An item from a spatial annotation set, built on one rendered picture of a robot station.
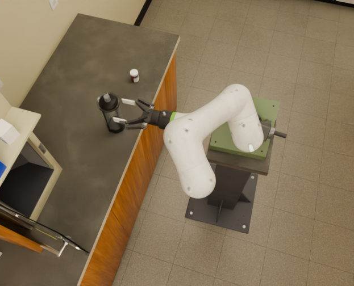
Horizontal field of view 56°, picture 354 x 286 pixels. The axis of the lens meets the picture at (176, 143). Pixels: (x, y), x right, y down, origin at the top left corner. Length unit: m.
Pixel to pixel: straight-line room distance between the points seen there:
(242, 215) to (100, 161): 1.27
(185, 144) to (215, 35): 2.56
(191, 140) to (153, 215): 1.57
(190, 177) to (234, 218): 1.51
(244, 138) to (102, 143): 0.76
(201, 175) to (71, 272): 0.79
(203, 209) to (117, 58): 1.26
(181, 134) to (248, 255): 1.64
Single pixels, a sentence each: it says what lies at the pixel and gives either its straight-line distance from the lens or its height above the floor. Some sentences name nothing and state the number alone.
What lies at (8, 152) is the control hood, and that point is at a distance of 1.22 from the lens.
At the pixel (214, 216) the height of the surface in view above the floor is 0.02.
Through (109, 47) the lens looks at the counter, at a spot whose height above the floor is 0.94.
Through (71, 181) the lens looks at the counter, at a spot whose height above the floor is 0.94.
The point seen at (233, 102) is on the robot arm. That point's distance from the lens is 1.32.
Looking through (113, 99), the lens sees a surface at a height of 1.18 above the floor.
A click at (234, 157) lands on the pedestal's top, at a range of 1.72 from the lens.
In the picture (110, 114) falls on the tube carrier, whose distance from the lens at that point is 1.65.
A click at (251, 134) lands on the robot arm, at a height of 1.27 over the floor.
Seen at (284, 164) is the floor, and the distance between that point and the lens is 2.84.
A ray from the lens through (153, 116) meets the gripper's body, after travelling 1.56.
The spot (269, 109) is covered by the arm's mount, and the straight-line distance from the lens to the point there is 1.64.
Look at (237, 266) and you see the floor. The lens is 2.53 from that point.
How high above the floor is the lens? 2.48
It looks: 63 degrees down
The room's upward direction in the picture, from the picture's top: 2 degrees counter-clockwise
